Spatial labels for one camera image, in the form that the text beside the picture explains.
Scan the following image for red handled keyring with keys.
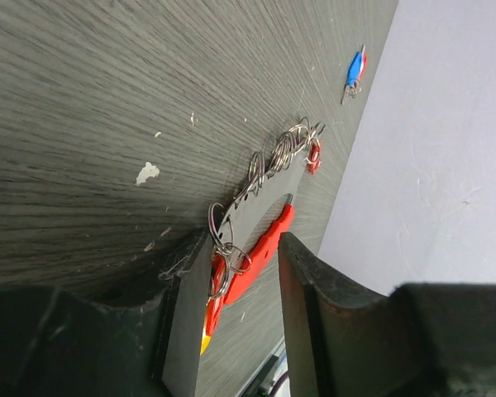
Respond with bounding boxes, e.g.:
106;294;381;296
201;117;325;352

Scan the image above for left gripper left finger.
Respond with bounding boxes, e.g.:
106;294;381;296
0;229;212;396

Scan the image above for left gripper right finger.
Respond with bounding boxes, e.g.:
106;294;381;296
279;232;496;396

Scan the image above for blue and red keys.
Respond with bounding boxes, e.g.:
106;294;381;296
341;45;367;105

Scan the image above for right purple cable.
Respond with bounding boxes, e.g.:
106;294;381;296
268;370;290;396

